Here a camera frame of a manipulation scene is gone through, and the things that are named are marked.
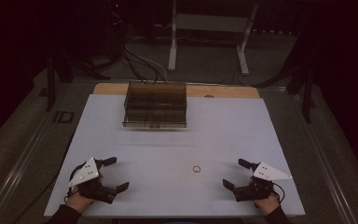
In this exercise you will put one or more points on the white table mat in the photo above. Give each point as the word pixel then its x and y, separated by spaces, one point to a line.
pixel 214 133

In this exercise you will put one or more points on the dark transparent plastic box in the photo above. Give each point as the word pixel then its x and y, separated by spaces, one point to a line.
pixel 155 104

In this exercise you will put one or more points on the small black floor frame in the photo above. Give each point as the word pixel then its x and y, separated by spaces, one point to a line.
pixel 63 117

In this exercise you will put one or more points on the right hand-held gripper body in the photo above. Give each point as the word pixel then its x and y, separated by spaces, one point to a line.
pixel 268 173

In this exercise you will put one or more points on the black metal stand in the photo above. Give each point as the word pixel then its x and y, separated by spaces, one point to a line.
pixel 50 87
pixel 307 93

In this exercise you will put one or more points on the person's right hand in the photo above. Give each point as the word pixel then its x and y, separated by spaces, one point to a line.
pixel 268 204

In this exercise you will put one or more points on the person's left hand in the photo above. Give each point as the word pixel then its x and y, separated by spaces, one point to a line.
pixel 78 202

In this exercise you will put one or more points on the white metal stand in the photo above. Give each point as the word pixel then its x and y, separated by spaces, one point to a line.
pixel 172 46

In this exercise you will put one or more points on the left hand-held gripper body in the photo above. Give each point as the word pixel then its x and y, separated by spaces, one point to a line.
pixel 87 173

